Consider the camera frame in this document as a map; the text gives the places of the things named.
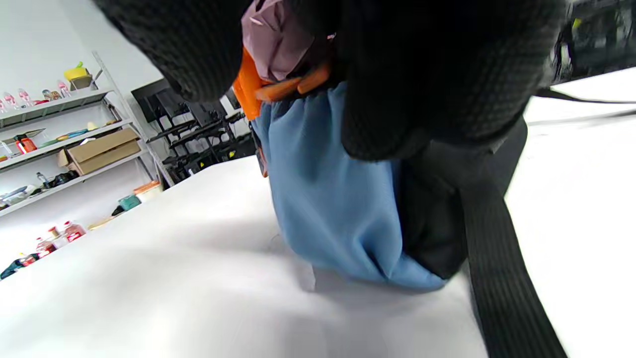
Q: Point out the person's right hand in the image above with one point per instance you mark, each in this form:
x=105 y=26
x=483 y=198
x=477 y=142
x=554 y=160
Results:
x=437 y=74

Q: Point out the orange and blue school bag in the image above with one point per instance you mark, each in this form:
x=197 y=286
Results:
x=333 y=199

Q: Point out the black monitor stands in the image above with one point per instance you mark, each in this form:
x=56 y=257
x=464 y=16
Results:
x=194 y=134

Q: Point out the small teal tool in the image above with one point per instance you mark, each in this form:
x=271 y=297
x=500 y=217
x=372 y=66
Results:
x=129 y=203

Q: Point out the brown cardboard box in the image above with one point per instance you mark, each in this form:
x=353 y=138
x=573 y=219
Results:
x=99 y=151

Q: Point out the white storage shelf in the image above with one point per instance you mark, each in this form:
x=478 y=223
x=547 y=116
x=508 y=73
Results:
x=54 y=149

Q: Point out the red label bottle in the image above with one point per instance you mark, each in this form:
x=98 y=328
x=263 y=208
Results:
x=73 y=231

